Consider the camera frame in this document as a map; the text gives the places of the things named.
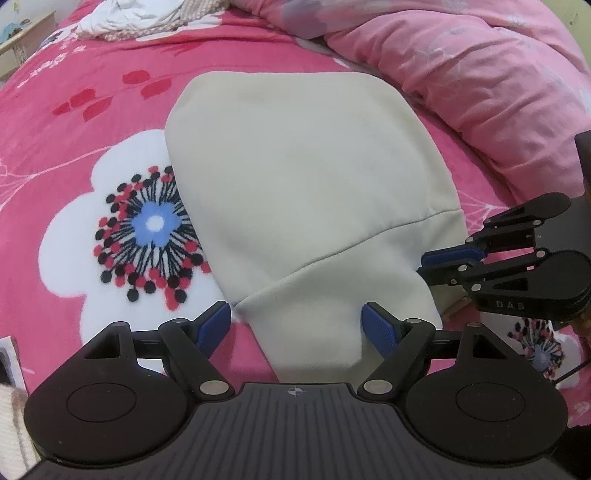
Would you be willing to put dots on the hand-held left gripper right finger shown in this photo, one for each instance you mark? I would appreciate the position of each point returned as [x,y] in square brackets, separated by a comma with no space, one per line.
[378,330]

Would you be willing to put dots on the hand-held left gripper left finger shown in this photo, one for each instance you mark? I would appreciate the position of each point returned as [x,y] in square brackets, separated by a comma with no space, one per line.
[214,327]

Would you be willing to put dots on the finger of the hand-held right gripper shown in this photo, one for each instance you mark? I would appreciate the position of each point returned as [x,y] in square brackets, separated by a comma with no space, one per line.
[443,276]
[457,254]

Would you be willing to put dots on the beige zip jacket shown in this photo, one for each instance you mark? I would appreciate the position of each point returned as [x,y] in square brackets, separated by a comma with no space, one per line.
[300,184]

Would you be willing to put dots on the pink quilt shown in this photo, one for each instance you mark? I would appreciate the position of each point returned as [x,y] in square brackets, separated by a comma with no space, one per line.
[461,69]

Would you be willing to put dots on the white knitted cloth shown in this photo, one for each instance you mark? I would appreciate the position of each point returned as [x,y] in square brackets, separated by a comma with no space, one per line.
[16,424]

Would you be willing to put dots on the pink floral blanket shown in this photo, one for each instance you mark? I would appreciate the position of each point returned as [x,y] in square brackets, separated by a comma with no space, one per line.
[69,152]

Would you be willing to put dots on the beige checkered garment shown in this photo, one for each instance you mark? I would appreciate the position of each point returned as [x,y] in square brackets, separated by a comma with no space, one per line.
[194,14]

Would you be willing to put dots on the white crumpled garment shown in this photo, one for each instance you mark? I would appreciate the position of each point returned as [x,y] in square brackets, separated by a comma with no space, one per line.
[124,14]

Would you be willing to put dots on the cream nightstand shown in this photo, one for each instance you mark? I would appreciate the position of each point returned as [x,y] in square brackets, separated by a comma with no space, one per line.
[23,46]

